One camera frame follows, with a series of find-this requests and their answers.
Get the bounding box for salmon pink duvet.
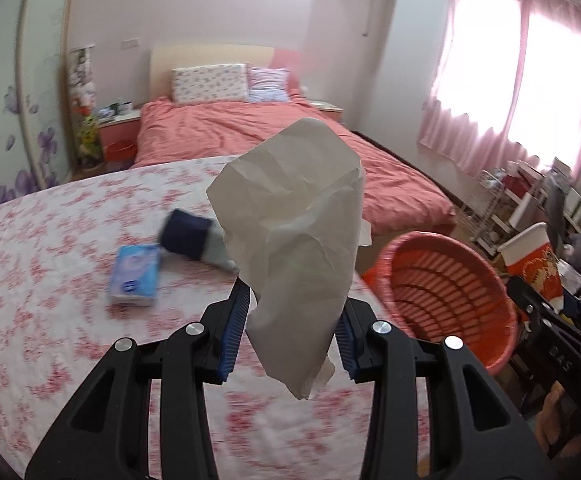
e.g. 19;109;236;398
135;96;457;236

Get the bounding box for wardrobe with purple flowers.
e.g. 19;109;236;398
0;0;76;204

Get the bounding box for white tissue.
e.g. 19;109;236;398
206;117;374;401

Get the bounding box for white wire rack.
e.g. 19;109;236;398
461;168;521;259

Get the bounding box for pink bedside table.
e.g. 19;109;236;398
98;110;141;151

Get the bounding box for cluttered desk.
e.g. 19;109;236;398
513;159;581;310

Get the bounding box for blue tissue pack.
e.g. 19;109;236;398
108;245;160;307

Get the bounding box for floral pink white bedsheet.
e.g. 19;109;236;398
0;155;432;480

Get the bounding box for beige wooden headboard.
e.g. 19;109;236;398
148;42;301;101

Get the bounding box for striped pink pillow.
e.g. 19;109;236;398
247;65;291;103

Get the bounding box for floral white pillow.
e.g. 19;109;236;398
171;63;249;105

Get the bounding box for red bucket under nightstand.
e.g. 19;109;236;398
104;140;138;162

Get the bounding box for navy grey folded sock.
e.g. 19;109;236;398
157;209;238;273

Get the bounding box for pink window curtain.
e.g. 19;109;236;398
417;0;581;177

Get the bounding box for red plastic laundry basket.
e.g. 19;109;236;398
362;231;517;376

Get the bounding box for right bedside table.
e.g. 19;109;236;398
309;100;344;124

